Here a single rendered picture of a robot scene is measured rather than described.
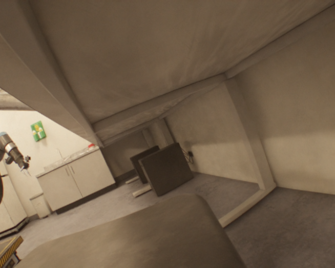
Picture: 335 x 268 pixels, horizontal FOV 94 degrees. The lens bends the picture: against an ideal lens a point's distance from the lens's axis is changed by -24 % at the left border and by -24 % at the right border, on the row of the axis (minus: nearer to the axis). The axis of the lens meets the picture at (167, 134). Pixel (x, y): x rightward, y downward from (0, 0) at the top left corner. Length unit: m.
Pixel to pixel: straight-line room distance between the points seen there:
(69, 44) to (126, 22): 0.07
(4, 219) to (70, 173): 1.51
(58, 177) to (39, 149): 0.93
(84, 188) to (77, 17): 3.26
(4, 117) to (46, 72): 4.36
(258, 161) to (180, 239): 0.95
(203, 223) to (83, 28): 0.26
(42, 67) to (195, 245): 0.22
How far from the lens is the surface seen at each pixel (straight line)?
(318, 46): 0.84
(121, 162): 3.94
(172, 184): 2.02
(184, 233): 0.24
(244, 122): 1.09
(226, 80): 1.09
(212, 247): 0.20
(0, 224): 4.00
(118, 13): 0.23
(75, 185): 3.41
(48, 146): 4.10
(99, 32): 0.25
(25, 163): 1.40
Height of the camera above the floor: 0.60
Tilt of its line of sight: 2 degrees down
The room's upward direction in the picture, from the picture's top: 24 degrees counter-clockwise
